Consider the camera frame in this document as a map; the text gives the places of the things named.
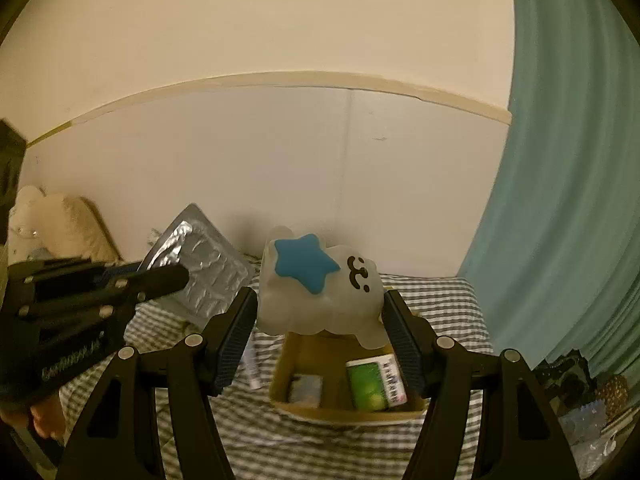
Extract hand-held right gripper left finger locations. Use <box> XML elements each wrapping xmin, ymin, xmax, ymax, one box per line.
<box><xmin>55</xmin><ymin>287</ymin><xmax>258</xmax><ymax>480</ymax></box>

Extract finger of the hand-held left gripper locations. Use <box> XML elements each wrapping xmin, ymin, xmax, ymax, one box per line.
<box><xmin>102</xmin><ymin>265</ymin><xmax>191</xmax><ymax>322</ymax></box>

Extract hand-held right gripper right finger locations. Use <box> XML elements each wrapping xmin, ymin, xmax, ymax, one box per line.
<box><xmin>382</xmin><ymin>290</ymin><xmax>596</xmax><ymax>480</ymax></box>

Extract silver blister pack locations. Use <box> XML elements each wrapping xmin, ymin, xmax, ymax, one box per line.
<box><xmin>141</xmin><ymin>203</ymin><xmax>257</xmax><ymax>328</ymax></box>

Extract white plush toy blue star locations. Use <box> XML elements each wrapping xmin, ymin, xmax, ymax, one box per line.
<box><xmin>256</xmin><ymin>226</ymin><xmax>396</xmax><ymax>350</ymax></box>

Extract cardboard box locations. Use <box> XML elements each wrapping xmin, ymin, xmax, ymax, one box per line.
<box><xmin>268</xmin><ymin>332</ymin><xmax>432</xmax><ymax>428</ymax></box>

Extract person's left hand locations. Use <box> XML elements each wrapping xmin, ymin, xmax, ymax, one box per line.
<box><xmin>27</xmin><ymin>400</ymin><xmax>67</xmax><ymax>443</ymax></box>

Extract white tube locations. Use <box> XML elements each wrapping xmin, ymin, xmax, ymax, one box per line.
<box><xmin>243</xmin><ymin>344</ymin><xmax>264</xmax><ymax>391</ymax></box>

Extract green packet box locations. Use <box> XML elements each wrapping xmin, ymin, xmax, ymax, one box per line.
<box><xmin>346</xmin><ymin>354</ymin><xmax>408</xmax><ymax>411</ymax></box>

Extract brown board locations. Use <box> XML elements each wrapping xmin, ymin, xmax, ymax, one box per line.
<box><xmin>80</xmin><ymin>197</ymin><xmax>123</xmax><ymax>263</ymax></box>

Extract small grey-blue packet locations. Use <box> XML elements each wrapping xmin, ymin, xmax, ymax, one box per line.
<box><xmin>287</xmin><ymin>374</ymin><xmax>324</xmax><ymax>405</ymax></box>

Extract white teddy bear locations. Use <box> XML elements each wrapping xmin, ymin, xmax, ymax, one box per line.
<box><xmin>7</xmin><ymin>185</ymin><xmax>121</xmax><ymax>267</ymax></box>

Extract grey checked bedsheet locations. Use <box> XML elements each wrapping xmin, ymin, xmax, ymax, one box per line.
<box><xmin>59</xmin><ymin>255</ymin><xmax>501</xmax><ymax>480</ymax></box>

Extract dark cloth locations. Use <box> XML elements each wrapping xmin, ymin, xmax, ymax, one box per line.
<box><xmin>532</xmin><ymin>352</ymin><xmax>601</xmax><ymax>403</ymax></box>

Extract dark furniture edge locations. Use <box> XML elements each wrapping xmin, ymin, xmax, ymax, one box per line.
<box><xmin>0</xmin><ymin>119</ymin><xmax>28</xmax><ymax>261</ymax></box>

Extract clear plastic bag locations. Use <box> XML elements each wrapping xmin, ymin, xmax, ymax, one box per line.
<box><xmin>556</xmin><ymin>400</ymin><xmax>623</xmax><ymax>467</ymax></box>

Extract yellow pineapple-shaped object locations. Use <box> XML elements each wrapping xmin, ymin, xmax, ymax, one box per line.
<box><xmin>602</xmin><ymin>374</ymin><xmax>630</xmax><ymax>422</ymax></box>

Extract teal curtain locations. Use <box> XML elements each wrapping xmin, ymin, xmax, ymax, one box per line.
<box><xmin>457</xmin><ymin>0</ymin><xmax>640</xmax><ymax>386</ymax></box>

